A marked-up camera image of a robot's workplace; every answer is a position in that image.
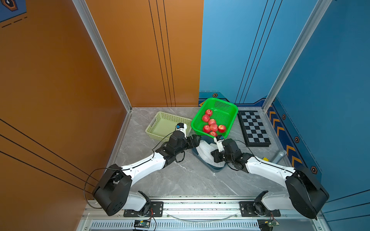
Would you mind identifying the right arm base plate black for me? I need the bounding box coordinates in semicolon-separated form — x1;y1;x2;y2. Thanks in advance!
239;201;281;217

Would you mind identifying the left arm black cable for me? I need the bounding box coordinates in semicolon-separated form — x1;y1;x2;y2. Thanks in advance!
83;167;122;210

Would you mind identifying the dark teal plastic tray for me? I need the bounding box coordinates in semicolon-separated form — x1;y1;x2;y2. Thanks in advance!
192;136;226;172

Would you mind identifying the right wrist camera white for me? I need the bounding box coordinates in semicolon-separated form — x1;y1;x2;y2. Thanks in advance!
214;135;225;153

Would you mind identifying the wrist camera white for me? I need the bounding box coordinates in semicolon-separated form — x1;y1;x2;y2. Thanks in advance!
175;123;187;138
214;135;225;153

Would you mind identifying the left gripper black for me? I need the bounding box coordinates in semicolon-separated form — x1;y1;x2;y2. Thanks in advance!
174;134;201;157

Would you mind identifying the aluminium front rail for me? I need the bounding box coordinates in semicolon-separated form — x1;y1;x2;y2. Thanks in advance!
81;196;307;221

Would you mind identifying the right aluminium corner post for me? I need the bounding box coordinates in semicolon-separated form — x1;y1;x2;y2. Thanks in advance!
262;0;332;112

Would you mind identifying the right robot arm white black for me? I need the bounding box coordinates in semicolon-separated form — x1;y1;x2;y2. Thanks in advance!
211;136;330;219

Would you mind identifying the aluminium corner post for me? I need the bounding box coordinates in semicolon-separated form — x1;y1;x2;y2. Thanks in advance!
72;0;132;113
262;0;332;112

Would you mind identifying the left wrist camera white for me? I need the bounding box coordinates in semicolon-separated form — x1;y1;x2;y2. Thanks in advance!
175;123;187;138

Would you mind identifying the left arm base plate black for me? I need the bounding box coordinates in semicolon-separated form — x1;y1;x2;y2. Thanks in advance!
123;201;164;218

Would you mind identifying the silver metal cylinder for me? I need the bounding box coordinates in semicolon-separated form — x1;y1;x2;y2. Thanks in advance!
271;150;287;164

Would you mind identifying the cream perforated plastic basket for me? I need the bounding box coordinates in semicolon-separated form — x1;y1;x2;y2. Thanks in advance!
145;112;192;141

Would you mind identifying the left aluminium corner post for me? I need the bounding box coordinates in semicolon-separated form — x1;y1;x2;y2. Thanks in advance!
72;0;132;113

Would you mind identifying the green circuit board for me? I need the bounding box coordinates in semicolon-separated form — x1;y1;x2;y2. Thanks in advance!
258;220;273;231
133;219;151;231

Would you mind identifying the green plastic mesh basket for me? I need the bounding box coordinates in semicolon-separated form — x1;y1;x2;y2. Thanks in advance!
191;98;239;138

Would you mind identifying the black white checkerboard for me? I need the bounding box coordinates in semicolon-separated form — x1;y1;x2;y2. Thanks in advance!
238;110;271;147

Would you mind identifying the right green circuit board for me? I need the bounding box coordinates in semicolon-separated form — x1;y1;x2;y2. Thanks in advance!
258;220;273;231

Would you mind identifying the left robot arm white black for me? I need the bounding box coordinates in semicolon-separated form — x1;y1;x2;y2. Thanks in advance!
92;130;201;216

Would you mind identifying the left green circuit board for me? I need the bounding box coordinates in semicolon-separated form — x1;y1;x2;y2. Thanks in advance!
133;219;151;231

